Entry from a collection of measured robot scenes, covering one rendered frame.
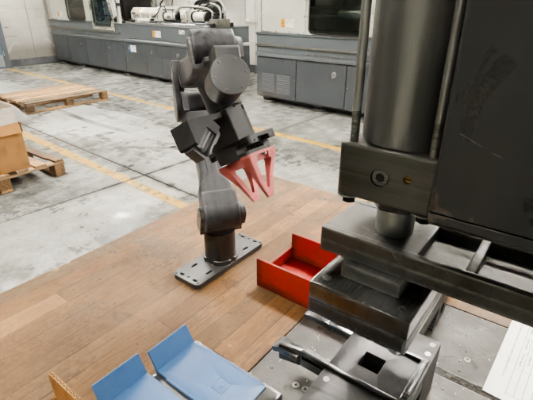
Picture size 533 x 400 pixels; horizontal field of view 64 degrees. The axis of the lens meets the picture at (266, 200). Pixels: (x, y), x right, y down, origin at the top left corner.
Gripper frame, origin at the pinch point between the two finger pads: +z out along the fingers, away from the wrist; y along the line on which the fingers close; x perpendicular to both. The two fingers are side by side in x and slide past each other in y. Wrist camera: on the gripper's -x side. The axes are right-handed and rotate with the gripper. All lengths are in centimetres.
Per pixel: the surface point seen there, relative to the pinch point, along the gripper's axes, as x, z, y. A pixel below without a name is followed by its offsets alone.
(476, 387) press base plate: 1.9, 35.7, 21.5
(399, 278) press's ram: -16.8, 10.3, 27.7
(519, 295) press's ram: -17.0, 12.8, 37.1
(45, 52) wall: 480, -453, -925
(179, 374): -22.9, 17.7, -5.9
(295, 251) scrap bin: 13.2, 14.6, -9.9
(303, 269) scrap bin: 10.8, 17.8, -7.7
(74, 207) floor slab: 90, -30, -265
